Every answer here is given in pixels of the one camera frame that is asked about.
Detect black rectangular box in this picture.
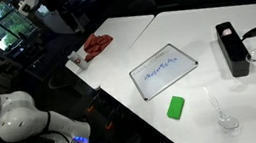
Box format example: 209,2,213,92
214,19,254,80

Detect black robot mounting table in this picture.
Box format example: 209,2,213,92
79,74,186,143

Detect lit multi-pane display screen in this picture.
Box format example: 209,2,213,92
0,0,43,53

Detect pale pink small object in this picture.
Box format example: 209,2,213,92
220,26,234,38

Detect green whiteboard duster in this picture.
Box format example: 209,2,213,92
164,94,188,122

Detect orange-handled black clamp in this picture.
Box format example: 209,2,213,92
104,120,116,131
85,103,96,115

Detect small metal-framed whiteboard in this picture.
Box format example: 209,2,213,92
125,39,204,104

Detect red cloth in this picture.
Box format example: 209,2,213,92
80,29,117,63

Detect white cup red label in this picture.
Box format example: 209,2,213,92
66,48,91,74

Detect black marker pen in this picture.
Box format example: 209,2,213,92
238,25,256,43

